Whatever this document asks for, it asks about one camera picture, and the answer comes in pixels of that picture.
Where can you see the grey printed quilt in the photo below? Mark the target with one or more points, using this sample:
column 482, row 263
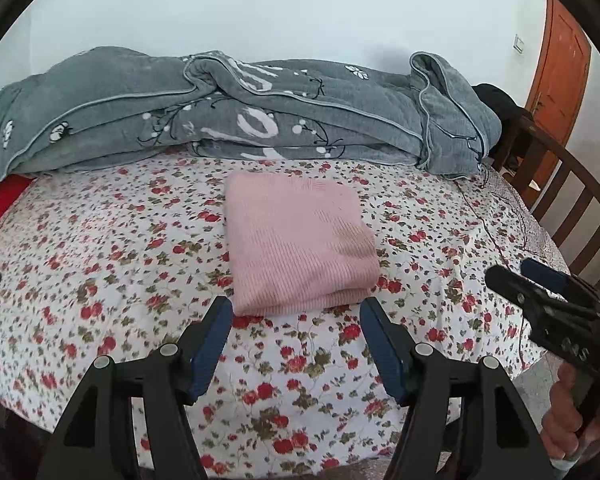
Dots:
column 130, row 120

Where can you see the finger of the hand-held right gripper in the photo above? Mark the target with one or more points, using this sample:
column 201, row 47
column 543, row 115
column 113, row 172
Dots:
column 545, row 275
column 507, row 285

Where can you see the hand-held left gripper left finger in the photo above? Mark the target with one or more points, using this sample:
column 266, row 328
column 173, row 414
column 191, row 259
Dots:
column 210, row 350

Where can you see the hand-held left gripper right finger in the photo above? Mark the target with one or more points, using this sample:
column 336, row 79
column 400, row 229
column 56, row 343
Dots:
column 385, row 355

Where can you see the white wall switch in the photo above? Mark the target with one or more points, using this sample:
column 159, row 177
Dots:
column 519, row 44

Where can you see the black garment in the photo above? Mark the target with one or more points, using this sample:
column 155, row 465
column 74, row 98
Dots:
column 500, row 110

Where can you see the person's right hand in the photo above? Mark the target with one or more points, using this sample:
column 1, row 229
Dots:
column 562, row 410

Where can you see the orange wooden door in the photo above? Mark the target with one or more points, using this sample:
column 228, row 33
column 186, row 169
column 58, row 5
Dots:
column 560, row 70

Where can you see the dark wooden bed footboard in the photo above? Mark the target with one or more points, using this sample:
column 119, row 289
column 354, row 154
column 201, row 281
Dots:
column 575, row 185

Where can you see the pink knit sweater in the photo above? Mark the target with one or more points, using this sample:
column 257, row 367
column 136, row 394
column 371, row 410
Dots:
column 300, row 240

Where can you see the red cloth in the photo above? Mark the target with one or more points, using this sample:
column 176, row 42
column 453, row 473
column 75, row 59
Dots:
column 0, row 200

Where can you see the floral bed sheet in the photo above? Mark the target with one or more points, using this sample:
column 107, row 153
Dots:
column 130, row 270

